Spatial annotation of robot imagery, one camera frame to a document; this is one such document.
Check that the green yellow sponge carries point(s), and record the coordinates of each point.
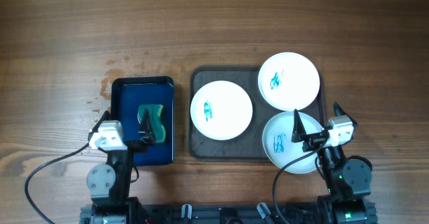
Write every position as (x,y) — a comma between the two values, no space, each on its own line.
(155,113)

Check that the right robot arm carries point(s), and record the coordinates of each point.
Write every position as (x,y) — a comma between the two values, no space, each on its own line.
(347,179)

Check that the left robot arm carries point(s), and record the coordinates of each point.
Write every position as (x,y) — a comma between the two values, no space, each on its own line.
(109,183)

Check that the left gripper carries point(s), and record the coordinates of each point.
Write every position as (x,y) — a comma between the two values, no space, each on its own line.
(145,139)

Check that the black water tray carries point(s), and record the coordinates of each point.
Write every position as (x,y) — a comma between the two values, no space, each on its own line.
(141,103)

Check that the white plate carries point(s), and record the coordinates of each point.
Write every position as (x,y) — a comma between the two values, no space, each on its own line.
(221,110)
(288,81)
(277,144)

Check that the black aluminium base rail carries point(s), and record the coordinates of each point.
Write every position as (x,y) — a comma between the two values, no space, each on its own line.
(262,213)

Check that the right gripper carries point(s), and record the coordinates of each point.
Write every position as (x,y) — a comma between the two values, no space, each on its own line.
(315,141)

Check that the brown serving tray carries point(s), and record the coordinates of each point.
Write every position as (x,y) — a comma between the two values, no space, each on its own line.
(247,147)

